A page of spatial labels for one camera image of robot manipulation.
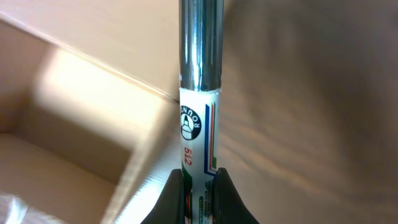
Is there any black and white marker pen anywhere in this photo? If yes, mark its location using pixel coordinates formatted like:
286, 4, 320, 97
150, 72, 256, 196
179, 0, 224, 224

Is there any open cardboard box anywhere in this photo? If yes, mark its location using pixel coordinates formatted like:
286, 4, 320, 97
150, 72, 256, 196
1, 0, 180, 223

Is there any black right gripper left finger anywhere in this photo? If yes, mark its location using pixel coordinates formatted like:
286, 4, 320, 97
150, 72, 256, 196
141, 169, 185, 224

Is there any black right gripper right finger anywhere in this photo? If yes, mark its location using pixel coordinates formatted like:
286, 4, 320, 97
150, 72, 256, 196
213, 167, 259, 224

